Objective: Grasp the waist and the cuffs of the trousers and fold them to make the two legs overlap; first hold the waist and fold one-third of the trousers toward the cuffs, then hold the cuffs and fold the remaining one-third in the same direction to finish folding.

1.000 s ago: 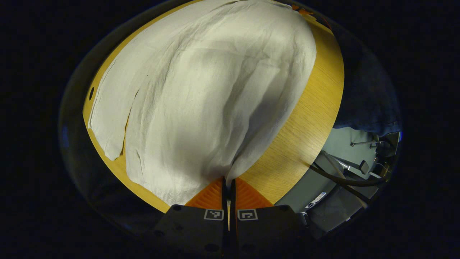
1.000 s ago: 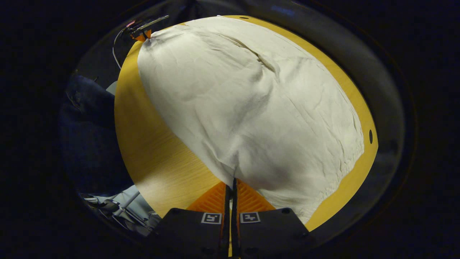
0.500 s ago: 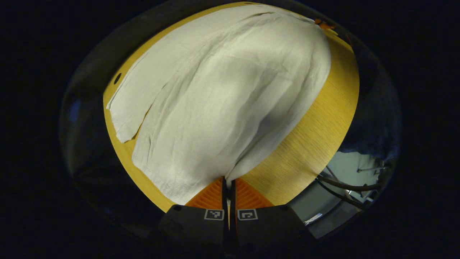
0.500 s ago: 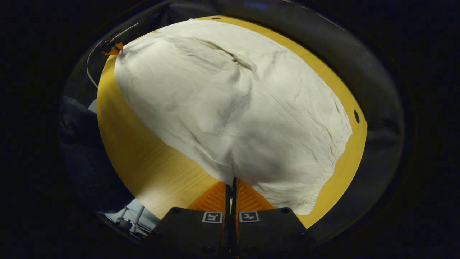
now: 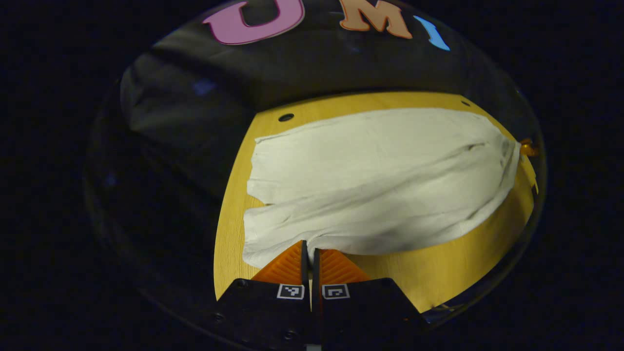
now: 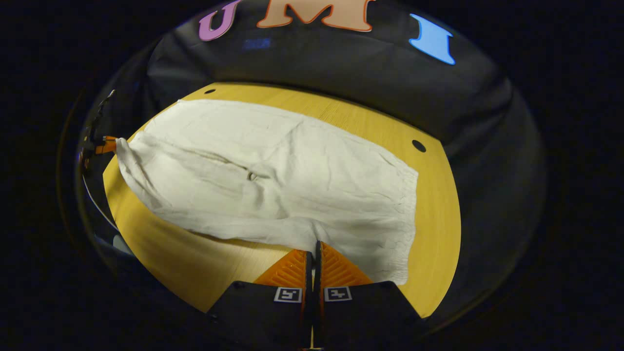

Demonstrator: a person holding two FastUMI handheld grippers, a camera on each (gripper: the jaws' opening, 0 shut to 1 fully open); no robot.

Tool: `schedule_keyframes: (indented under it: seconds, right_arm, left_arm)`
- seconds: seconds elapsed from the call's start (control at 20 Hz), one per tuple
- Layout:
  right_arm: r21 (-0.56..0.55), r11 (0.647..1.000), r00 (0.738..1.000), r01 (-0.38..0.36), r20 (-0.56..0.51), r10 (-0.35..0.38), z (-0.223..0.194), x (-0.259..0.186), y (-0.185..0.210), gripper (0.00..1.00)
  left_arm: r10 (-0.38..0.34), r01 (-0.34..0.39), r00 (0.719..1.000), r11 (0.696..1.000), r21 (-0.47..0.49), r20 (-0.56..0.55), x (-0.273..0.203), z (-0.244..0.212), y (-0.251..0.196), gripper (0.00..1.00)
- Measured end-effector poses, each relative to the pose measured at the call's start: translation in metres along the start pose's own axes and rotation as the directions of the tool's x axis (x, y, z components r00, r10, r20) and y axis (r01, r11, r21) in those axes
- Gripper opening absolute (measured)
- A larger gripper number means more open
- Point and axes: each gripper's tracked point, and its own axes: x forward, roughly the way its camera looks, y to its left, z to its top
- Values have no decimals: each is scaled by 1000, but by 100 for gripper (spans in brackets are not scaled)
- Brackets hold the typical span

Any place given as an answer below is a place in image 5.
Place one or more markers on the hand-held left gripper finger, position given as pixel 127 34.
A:
pixel 304 273
pixel 317 278

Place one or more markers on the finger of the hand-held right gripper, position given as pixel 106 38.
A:
pixel 528 147

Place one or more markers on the black backdrop cloth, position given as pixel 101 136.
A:
pixel 292 68

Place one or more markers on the white jeans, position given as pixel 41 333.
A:
pixel 380 180

